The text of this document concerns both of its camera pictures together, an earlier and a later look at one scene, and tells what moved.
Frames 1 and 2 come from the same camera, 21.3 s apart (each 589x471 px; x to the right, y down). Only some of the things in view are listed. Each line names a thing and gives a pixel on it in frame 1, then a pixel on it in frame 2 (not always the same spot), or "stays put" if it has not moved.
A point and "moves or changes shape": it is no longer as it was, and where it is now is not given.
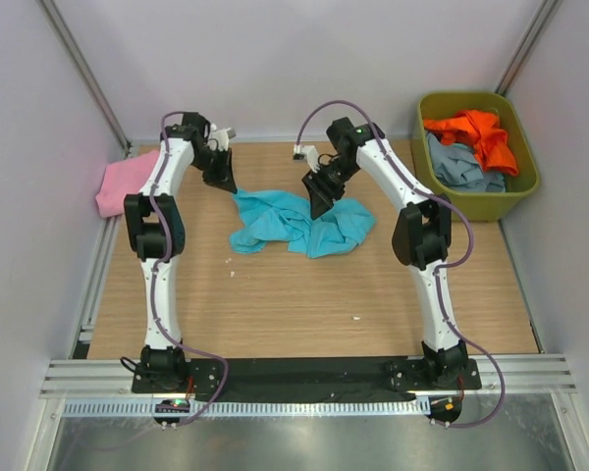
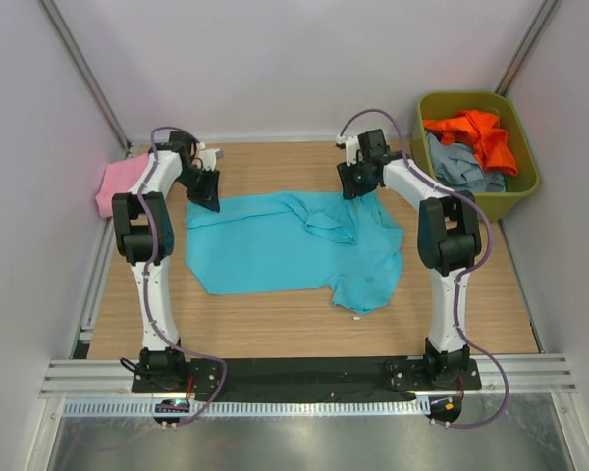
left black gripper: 225,178 -> 208,197
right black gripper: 322,194 -> 350,188
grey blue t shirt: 457,167 stays put
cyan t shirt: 269,217 moves or changes shape
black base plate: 298,377 stays put
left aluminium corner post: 91,78 stays put
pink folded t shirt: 120,179 stays put
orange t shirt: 482,131 stays put
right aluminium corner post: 540,22 stays put
